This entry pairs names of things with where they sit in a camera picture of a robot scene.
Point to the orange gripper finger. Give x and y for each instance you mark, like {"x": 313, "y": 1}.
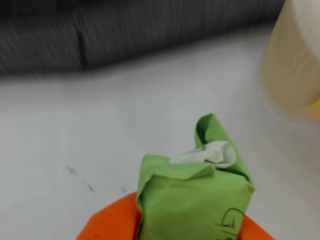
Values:
{"x": 110, "y": 220}
{"x": 252, "y": 230}

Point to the green paper parcel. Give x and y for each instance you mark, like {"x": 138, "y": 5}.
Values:
{"x": 190, "y": 200}

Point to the yellow welcome paper sign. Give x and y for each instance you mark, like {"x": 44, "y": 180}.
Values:
{"x": 316, "y": 107}

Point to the paper cup with green tag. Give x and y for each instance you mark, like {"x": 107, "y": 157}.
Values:
{"x": 290, "y": 70}

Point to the long grey foam border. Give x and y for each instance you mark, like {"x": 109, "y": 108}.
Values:
{"x": 125, "y": 32}

